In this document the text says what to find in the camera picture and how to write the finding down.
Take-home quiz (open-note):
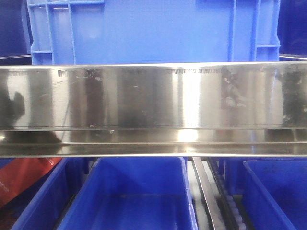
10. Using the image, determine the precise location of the metal shelf divider rail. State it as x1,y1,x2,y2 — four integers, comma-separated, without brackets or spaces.
192,157,226,230

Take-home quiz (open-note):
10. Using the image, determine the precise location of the blue lower left bin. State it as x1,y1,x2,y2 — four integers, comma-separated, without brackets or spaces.
0,157,70,230

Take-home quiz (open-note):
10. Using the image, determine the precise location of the blue lower right bin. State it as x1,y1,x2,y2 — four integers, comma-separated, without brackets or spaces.
242,159,307,230

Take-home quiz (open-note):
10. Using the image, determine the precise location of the blue upper shelf crate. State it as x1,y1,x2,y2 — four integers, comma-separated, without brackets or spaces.
27,0,280,65

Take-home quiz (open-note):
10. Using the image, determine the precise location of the white roller track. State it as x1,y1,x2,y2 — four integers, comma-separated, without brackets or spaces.
226,195,247,230

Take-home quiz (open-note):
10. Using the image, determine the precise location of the blue bin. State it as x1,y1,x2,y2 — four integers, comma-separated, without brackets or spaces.
59,157,198,230
242,159,307,230
0,157,70,230

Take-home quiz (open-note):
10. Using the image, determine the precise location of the blue lower middle bin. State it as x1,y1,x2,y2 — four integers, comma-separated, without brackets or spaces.
59,157,198,230

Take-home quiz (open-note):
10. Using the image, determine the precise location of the red packet in bin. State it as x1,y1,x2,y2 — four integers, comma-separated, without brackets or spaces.
0,157,62,207

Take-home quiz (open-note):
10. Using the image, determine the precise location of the stainless steel shelf rail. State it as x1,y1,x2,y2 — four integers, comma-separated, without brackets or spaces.
0,61,307,158

